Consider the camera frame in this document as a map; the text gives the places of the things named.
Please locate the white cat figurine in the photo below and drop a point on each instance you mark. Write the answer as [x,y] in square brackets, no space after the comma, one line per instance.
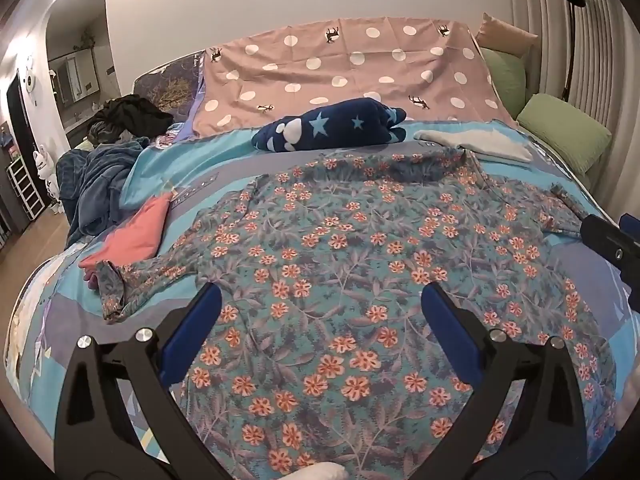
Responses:
[46,165]

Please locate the dark clothes pile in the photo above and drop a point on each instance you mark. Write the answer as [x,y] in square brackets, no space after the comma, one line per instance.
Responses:
[135,115]

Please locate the beige pillow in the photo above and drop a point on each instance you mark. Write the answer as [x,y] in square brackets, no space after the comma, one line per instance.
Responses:
[505,35]

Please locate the blue grey geometric print blanket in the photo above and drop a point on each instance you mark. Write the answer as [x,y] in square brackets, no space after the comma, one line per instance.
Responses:
[150,170]

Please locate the dark cabinet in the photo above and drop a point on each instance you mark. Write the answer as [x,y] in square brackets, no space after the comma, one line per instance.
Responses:
[20,120]

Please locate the large green pillow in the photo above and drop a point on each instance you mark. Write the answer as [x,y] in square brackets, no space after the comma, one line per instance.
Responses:
[565,130]

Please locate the pink polka dot cloth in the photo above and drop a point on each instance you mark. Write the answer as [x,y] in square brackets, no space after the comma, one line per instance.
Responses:
[350,70]

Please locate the wall cabinet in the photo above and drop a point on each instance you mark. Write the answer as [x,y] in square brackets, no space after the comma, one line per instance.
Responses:
[75,77]

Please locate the floral print garment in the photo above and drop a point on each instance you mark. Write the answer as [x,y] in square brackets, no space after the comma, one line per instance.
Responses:
[350,260]

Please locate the grey folded garment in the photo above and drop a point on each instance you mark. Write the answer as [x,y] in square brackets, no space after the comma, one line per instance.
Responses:
[480,142]

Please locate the coral folded garment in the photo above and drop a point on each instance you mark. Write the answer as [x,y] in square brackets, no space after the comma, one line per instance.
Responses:
[130,235]

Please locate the beige curtain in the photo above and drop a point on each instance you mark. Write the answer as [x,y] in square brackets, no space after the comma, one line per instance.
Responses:
[605,60]

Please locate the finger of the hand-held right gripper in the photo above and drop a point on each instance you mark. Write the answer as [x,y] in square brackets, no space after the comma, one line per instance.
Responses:
[605,240]
[632,285]

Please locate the dark tree print sheet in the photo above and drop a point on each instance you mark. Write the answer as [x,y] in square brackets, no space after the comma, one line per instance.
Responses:
[170,85]

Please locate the white wall clock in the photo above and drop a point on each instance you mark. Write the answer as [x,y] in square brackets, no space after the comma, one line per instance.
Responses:
[30,80]

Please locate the navy star print garment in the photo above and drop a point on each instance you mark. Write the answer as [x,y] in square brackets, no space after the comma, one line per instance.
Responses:
[325,127]

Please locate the small green pillow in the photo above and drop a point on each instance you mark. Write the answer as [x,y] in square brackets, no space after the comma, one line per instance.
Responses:
[507,80]

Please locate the white cloth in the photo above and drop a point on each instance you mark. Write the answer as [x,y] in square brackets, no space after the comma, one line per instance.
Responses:
[322,472]

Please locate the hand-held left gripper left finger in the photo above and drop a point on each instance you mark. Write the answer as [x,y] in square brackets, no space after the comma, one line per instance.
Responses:
[190,330]

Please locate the blue fleece blanket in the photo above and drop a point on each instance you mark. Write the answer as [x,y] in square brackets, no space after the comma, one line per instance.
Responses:
[95,180]

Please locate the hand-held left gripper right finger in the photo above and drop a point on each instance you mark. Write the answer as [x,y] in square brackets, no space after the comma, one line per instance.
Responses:
[450,330]

